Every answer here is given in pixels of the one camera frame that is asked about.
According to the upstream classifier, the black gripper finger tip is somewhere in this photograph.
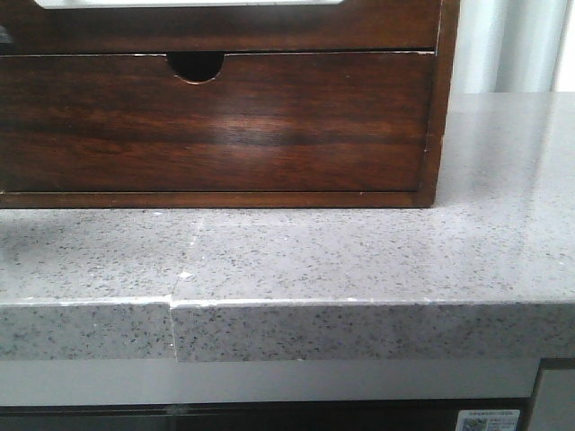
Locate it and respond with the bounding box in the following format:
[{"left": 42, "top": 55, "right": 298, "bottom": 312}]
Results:
[{"left": 0, "top": 26, "right": 13, "bottom": 44}]

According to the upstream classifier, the wooden drawer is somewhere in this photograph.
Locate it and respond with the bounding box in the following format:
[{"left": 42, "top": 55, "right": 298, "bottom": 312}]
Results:
[
  {"left": 1, "top": 1, "right": 442, "bottom": 55},
  {"left": 1, "top": 52, "right": 435, "bottom": 192}
]

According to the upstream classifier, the dark wooden drawer cabinet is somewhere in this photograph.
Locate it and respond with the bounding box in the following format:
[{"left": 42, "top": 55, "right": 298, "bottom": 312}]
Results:
[{"left": 1, "top": 1, "right": 460, "bottom": 209}]

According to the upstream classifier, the black under-counter appliance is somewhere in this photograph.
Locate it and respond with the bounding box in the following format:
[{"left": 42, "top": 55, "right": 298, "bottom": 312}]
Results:
[{"left": 1, "top": 398, "right": 530, "bottom": 430}]

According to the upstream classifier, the white QR code sticker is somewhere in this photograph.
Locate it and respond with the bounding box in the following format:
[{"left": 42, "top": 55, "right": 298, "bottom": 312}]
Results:
[{"left": 456, "top": 409, "right": 521, "bottom": 431}]

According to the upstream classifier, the grey cabinet door panel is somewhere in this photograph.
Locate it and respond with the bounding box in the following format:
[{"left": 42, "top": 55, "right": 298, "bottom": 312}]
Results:
[{"left": 528, "top": 359, "right": 574, "bottom": 431}]

